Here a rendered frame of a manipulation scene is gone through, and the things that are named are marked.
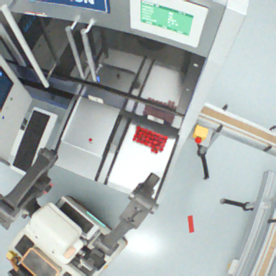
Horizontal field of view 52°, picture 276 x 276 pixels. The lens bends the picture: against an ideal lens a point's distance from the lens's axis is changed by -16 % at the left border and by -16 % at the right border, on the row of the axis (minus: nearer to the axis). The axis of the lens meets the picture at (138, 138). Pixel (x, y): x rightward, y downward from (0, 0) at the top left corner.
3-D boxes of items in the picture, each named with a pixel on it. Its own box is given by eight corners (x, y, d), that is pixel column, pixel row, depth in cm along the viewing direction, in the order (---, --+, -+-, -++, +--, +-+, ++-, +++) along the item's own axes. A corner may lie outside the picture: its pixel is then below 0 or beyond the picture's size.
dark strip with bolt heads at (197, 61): (171, 124, 174) (192, 52, 98) (179, 127, 174) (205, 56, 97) (170, 126, 174) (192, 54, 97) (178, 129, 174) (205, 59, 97)
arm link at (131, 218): (118, 211, 103) (143, 228, 102) (137, 185, 112) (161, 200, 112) (89, 246, 136) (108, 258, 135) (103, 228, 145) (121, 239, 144)
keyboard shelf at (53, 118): (26, 104, 201) (25, 103, 199) (59, 116, 199) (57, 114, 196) (2, 164, 190) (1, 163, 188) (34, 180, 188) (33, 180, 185)
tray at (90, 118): (84, 90, 193) (83, 88, 189) (123, 102, 190) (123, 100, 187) (62, 141, 184) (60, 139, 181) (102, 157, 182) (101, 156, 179)
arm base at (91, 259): (78, 256, 136) (98, 272, 134) (84, 249, 132) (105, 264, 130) (86, 249, 143) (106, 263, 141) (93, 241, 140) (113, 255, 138)
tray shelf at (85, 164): (77, 89, 195) (77, 88, 193) (187, 126, 189) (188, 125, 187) (47, 161, 183) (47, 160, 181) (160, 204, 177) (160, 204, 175)
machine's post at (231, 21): (167, 157, 272) (228, -8, 69) (174, 159, 271) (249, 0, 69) (164, 164, 270) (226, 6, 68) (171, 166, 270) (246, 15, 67)
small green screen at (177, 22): (131, 25, 93) (130, -15, 73) (198, 45, 91) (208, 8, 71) (130, 28, 93) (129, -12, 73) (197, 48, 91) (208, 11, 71)
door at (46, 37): (27, 65, 162) (-7, 6, 105) (99, 84, 158) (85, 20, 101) (26, 65, 161) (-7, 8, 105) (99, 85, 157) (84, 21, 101)
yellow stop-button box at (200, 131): (195, 125, 179) (198, 121, 172) (207, 129, 178) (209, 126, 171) (191, 137, 177) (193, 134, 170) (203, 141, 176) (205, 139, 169)
